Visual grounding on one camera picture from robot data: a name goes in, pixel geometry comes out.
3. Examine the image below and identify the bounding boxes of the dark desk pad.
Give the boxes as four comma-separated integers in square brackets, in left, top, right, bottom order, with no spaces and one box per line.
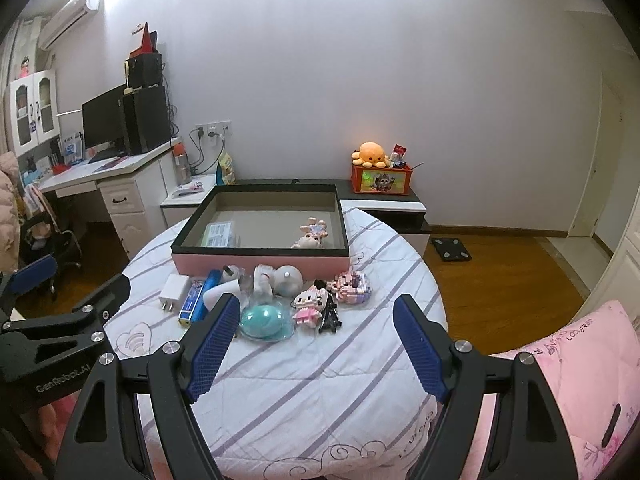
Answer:
[90,155,128,173]

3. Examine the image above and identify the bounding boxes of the black computer tower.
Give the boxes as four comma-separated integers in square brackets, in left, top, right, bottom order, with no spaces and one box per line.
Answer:
[122,85,173,156]

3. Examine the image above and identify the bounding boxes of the white wall outlet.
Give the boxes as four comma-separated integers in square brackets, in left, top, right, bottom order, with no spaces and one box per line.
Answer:
[194,120,233,141]

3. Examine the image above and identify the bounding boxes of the black bathroom scale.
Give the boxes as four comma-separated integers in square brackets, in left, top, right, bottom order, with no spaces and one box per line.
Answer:
[431,237,472,262]

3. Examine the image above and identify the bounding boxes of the clear bottle orange cap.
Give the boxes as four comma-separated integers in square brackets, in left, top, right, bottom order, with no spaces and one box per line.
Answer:
[172,142,193,186]

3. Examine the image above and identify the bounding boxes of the yellow blue snack bag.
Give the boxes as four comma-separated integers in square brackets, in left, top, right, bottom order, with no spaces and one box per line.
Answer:
[215,152,237,186]

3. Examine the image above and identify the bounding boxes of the white round toy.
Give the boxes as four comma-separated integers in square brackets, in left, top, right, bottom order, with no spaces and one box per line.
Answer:
[252,264,303,298]

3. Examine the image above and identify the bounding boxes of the red toy crate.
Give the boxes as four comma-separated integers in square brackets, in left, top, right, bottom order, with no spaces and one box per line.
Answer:
[350,162,413,196]

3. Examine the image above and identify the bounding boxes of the orange octopus plush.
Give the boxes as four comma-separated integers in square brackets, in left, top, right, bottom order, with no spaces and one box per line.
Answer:
[351,141,392,168]

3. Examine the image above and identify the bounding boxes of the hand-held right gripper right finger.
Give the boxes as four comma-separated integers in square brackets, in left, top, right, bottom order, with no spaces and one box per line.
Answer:
[392,294,588,480]

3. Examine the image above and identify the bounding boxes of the black speaker box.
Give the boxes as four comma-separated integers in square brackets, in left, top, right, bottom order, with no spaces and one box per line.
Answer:
[124,52,164,90]

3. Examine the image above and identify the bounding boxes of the clear packet with green label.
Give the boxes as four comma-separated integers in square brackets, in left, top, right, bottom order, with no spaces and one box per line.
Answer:
[201,221,241,248]

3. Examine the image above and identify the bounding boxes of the small pink doll figurine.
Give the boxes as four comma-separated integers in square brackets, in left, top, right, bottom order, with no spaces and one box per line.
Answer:
[302,216,331,248]

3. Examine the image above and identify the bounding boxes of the pink bed cover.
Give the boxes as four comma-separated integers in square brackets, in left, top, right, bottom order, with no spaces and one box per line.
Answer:
[20,395,81,480]

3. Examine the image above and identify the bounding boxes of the black power cable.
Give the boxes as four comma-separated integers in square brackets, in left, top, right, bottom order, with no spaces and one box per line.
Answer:
[187,127,223,176]

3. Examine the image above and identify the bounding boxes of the red paper item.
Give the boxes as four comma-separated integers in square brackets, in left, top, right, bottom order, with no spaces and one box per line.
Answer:
[128,22,157,58]

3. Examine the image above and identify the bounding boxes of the blue white boxes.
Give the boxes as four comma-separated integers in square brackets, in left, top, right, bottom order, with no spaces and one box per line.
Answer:
[60,132,83,166]

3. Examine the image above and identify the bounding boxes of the blue rectangular box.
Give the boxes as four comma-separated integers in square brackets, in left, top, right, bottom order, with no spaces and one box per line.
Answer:
[178,280,206,326]

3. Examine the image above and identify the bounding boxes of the teal round case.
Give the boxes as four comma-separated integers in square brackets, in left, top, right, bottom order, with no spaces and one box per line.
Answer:
[240,304,295,343]

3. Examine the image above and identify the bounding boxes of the white charger adapter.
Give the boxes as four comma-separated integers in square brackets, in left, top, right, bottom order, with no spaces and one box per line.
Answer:
[159,274,192,313]

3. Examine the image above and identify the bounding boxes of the black studded hair clip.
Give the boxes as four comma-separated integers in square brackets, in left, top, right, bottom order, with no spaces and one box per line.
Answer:
[320,290,345,335]

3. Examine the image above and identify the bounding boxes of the pink block figure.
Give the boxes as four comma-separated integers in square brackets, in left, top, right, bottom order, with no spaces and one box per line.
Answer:
[334,270,372,306]

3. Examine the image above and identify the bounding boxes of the pink padded coat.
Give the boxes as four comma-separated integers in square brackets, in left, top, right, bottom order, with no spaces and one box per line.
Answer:
[0,150,23,281]

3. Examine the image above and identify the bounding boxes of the white desk with drawers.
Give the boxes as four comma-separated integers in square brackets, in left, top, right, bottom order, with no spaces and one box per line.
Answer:
[37,135,183,261]

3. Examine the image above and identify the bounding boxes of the white nightstand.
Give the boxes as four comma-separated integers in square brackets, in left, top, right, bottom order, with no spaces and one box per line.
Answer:
[160,175,221,231]

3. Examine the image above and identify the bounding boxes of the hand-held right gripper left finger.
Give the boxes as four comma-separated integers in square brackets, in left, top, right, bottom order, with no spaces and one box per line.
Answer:
[54,292,242,480]

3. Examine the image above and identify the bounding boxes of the black computer monitor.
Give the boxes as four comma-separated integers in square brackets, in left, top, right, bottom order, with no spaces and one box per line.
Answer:
[81,82,128,158]

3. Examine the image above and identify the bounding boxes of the white wardrobe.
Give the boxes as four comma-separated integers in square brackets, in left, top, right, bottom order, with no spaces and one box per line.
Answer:
[590,235,640,321]

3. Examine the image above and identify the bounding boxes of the pink pillow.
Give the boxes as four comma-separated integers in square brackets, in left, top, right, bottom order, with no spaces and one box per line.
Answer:
[440,300,640,480]

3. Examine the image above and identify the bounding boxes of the white air conditioner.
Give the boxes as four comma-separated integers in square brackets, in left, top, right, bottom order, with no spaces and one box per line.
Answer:
[35,0,108,51]

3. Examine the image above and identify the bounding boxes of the white glass door cabinet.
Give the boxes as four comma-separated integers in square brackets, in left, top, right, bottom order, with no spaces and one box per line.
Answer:
[4,69,62,158]

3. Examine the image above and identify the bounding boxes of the white cat block figure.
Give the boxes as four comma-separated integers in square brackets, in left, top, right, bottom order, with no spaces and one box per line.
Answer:
[291,284,330,328]

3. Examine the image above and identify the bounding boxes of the black office chair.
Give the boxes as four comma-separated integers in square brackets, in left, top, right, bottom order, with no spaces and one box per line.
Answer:
[17,210,83,293]

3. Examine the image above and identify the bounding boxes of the low cabinet dark top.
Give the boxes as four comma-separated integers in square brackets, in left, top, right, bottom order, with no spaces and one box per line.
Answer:
[232,179,433,256]

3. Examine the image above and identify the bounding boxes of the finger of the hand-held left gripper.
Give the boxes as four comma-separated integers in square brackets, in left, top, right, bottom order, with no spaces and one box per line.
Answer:
[0,272,132,336]
[0,254,58,311]

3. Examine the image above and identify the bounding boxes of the white door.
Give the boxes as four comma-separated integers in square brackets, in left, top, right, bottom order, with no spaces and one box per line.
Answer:
[570,80,628,238]

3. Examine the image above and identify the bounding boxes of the blue tube case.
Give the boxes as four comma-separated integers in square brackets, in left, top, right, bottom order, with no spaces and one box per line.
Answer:
[197,269,223,321]

